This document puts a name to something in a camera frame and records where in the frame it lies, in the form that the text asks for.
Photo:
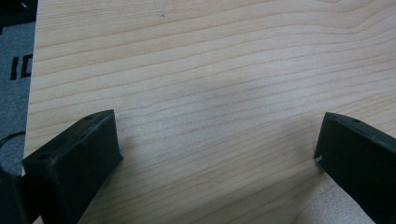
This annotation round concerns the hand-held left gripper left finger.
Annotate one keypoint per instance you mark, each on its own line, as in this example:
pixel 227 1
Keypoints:
pixel 71 161

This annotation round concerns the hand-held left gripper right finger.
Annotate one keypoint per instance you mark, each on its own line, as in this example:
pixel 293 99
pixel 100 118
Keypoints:
pixel 361 158

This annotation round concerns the grey floor mat with black print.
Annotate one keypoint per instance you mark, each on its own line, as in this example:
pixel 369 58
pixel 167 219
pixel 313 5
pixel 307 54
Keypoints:
pixel 14 102

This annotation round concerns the black object with metal part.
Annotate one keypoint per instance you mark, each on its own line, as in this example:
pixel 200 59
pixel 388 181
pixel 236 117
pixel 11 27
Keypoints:
pixel 15 11

